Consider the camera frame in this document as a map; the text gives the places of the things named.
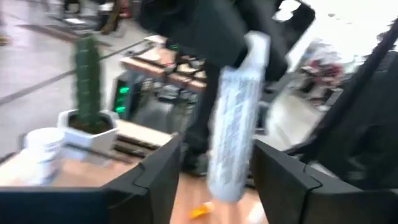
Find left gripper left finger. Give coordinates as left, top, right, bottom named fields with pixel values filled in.
left=104, top=134, right=183, bottom=224

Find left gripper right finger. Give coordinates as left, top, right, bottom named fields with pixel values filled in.
left=252, top=139, right=398, bottom=224

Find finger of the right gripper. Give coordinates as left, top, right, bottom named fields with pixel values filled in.
left=183, top=63, right=220, bottom=175
left=264, top=35, right=289, bottom=83

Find slim white text-label bottle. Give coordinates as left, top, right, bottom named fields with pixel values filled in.
left=207, top=30, right=272, bottom=203

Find white bottle blue label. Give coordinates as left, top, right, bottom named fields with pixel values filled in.
left=18, top=127, right=66, bottom=186

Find cluttered wooden desk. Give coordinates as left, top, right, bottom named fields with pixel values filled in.
left=119, top=34, right=208, bottom=94

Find black computer green lights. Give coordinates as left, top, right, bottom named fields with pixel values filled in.
left=110, top=70, right=137, bottom=121

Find green cactus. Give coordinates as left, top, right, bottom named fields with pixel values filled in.
left=73, top=34, right=102, bottom=127

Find black rig post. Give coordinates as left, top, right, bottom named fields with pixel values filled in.
left=287, top=18, right=398, bottom=156

